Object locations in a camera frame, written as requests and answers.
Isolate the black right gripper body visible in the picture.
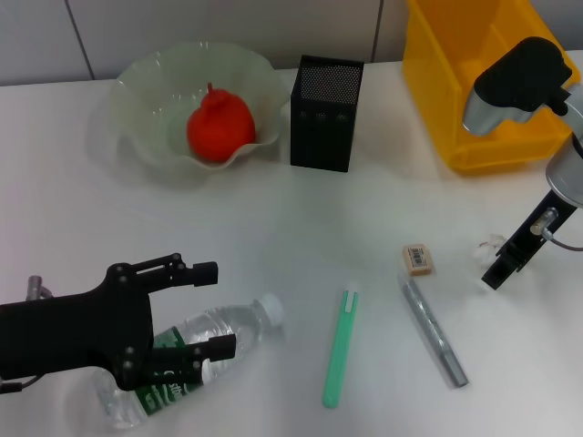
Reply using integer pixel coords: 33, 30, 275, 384
503, 188, 573, 260

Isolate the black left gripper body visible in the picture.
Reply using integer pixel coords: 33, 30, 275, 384
0, 262, 157, 391

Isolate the white paper ball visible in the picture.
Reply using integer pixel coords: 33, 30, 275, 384
471, 232, 509, 264

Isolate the clear water bottle green label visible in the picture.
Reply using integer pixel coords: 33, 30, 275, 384
93, 293, 286, 430

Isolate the mint green pen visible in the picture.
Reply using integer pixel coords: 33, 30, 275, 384
321, 280, 361, 409

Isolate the red pomegranate toy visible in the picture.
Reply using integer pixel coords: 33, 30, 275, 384
186, 81, 257, 163

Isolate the beige eraser with barcode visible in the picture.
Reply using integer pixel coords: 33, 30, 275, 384
402, 244, 434, 277

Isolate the grey pen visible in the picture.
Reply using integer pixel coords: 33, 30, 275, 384
394, 271, 470, 389

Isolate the green glass fruit bowl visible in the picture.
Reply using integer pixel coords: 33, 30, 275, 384
107, 41, 284, 173

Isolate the black mesh pen holder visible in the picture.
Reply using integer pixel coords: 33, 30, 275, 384
290, 55, 365, 173

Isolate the yellow plastic storage bin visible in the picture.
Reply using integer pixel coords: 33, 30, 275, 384
402, 0, 582, 177

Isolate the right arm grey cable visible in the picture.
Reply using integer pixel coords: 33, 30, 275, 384
529, 207, 583, 253

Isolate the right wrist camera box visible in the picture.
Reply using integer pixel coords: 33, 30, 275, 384
462, 36, 575, 137

